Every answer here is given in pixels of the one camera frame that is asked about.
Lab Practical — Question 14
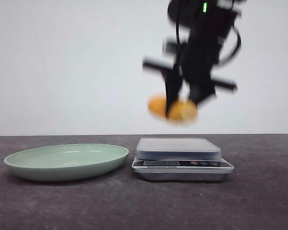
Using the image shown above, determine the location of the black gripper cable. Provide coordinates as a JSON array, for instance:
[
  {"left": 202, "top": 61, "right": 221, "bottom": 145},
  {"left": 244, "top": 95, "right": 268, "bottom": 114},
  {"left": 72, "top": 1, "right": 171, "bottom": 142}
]
[{"left": 217, "top": 23, "right": 242, "bottom": 68}]

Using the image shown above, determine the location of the silver digital kitchen scale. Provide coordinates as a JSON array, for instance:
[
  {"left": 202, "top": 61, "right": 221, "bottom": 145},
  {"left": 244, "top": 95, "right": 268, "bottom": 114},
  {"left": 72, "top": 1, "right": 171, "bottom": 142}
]
[{"left": 132, "top": 138, "right": 234, "bottom": 182}]

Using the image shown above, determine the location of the light green plate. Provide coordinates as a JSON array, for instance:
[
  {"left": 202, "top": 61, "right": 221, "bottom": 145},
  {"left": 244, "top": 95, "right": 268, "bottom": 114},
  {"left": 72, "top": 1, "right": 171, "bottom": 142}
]
[{"left": 3, "top": 143, "right": 129, "bottom": 182}]

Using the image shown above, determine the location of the yellow corn cob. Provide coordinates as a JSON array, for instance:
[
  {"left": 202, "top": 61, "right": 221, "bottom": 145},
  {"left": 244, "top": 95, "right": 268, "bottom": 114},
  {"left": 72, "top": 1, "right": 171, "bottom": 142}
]
[{"left": 147, "top": 95, "right": 198, "bottom": 124}]

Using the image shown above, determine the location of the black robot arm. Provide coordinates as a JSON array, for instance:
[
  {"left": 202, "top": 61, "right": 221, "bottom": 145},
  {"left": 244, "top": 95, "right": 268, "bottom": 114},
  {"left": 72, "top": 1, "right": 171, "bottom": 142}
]
[{"left": 143, "top": 0, "right": 241, "bottom": 121}]

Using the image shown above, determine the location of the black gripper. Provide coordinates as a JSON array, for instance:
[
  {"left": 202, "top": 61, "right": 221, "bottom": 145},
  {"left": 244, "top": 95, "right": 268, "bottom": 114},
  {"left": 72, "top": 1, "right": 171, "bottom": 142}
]
[{"left": 142, "top": 26, "right": 238, "bottom": 118}]

